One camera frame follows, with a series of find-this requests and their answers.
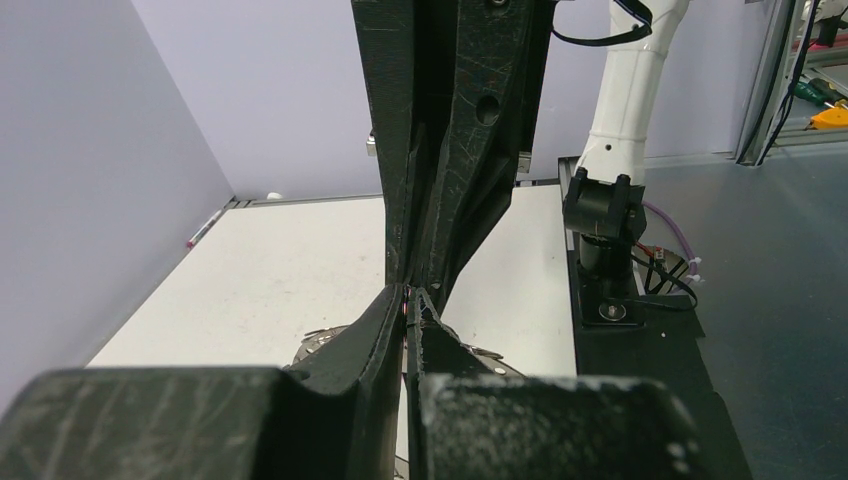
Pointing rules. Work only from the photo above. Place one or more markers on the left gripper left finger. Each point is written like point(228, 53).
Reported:
point(332, 415)

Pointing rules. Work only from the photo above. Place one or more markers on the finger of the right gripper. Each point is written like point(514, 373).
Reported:
point(391, 35)
point(498, 64)

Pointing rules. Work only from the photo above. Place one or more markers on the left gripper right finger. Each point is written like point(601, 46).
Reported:
point(466, 422)

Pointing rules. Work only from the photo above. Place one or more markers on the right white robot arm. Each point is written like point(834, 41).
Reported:
point(637, 45)

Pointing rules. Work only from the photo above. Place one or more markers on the red white marker pen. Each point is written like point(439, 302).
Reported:
point(202, 231)

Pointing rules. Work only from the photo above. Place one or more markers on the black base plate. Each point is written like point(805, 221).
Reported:
point(634, 310)

